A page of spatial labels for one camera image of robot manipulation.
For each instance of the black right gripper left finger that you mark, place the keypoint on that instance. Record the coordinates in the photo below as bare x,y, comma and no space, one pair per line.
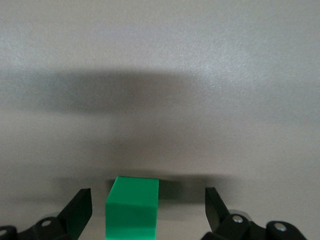
75,212

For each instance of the green cube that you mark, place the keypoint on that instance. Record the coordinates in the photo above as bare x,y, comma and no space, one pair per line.
133,207

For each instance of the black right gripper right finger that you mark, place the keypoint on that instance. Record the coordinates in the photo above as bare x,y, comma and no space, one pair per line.
217,215

